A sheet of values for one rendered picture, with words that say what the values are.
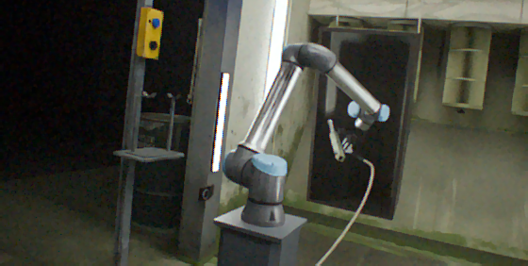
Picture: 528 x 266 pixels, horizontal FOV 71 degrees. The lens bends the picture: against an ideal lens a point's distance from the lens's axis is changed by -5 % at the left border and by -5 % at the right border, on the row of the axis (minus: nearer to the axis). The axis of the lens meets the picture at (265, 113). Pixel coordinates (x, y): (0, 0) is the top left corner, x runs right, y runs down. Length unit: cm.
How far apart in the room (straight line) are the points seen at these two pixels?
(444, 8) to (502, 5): 44
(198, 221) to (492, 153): 260
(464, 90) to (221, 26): 209
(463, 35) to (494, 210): 148
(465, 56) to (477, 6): 42
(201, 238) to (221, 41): 126
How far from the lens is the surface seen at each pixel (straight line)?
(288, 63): 186
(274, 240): 154
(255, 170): 161
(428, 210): 358
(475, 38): 363
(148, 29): 213
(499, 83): 399
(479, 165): 380
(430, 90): 395
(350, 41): 282
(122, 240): 235
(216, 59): 246
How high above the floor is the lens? 118
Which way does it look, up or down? 3 degrees down
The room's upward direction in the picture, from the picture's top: 7 degrees clockwise
